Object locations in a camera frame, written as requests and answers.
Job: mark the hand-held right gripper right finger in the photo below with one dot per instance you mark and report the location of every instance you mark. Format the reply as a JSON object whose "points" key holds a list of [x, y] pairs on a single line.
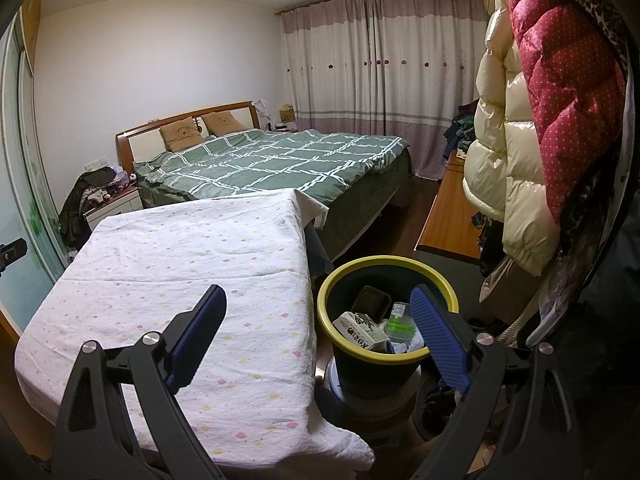
{"points": [[440, 340]]}

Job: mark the green checked duvet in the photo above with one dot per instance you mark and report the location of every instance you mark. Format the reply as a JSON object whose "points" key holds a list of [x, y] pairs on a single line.
{"points": [[275, 160]]}

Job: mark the pale hanging garment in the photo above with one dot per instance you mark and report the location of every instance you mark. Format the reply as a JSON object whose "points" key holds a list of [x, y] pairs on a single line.
{"points": [[505, 285]]}

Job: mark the white wall socket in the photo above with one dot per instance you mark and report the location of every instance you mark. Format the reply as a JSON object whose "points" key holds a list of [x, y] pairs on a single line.
{"points": [[96, 164]]}

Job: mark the dark clothes heap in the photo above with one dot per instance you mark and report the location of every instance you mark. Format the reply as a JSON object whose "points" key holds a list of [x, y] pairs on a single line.
{"points": [[75, 210]]}

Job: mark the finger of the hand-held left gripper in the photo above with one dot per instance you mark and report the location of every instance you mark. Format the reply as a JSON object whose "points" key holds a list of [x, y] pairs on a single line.
{"points": [[12, 251]]}

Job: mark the sliding glass door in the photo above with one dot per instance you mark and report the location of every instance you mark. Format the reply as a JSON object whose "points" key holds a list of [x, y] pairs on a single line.
{"points": [[25, 200]]}

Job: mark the wooden bed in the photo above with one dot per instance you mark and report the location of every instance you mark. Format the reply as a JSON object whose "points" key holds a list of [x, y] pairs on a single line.
{"points": [[360, 205]]}

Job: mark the red dotted puffer jacket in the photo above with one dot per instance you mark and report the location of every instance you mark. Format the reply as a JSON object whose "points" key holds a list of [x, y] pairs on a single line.
{"points": [[565, 85]]}

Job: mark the white nightstand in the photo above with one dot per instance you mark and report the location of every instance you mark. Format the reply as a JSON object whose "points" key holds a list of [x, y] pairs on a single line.
{"points": [[115, 207]]}

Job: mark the pile of dark clothes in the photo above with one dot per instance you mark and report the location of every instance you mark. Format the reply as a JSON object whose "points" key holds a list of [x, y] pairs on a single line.
{"points": [[462, 130]]}

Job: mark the printed cardboard box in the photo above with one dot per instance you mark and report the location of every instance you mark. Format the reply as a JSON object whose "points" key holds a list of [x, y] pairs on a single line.
{"points": [[357, 330]]}

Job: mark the brown pillow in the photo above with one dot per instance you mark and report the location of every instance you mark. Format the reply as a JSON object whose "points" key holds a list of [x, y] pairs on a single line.
{"points": [[222, 123], [181, 134]]}

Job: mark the pale pink curtain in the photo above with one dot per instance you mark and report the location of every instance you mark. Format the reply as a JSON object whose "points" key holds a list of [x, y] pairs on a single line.
{"points": [[375, 60]]}

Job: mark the white dotted tablecloth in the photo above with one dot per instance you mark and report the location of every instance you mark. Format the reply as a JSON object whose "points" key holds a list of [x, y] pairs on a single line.
{"points": [[175, 250]]}

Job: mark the round grey stool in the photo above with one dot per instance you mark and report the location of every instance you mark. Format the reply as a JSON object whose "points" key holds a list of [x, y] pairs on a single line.
{"points": [[345, 400]]}

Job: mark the tissue box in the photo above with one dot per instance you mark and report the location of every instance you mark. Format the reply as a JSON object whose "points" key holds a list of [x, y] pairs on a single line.
{"points": [[286, 112]]}

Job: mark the yellow rimmed dark bin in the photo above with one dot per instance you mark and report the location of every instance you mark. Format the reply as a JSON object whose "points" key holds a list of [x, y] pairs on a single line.
{"points": [[345, 287]]}

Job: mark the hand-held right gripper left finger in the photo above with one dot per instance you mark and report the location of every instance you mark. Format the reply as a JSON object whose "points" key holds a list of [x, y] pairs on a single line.
{"points": [[197, 340]]}

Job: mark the cream puffer jacket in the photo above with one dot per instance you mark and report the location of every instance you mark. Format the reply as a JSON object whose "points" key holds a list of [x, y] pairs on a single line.
{"points": [[520, 170]]}

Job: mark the green plastic refill pouch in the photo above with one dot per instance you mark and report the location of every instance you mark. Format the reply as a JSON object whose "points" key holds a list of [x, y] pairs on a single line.
{"points": [[400, 330]]}

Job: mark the black plastic tray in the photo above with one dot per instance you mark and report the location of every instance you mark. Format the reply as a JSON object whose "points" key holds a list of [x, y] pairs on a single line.
{"points": [[370, 302]]}

